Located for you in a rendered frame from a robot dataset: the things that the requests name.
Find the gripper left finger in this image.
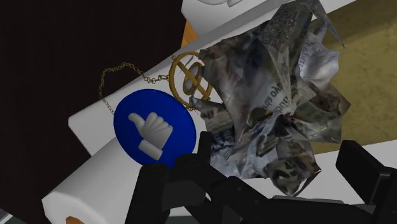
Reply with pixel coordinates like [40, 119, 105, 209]
[125, 131, 231, 224]

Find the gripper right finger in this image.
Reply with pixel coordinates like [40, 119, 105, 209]
[335, 139, 397, 224]

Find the white toilet paper roll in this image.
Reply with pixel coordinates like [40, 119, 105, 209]
[41, 136, 174, 224]

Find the blue thumbs-up disc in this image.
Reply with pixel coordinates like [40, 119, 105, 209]
[113, 88, 197, 169]

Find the crumpled newspaper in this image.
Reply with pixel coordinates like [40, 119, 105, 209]
[189, 0, 352, 197]

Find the gold pendant necklace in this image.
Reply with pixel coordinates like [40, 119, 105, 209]
[98, 51, 214, 115]

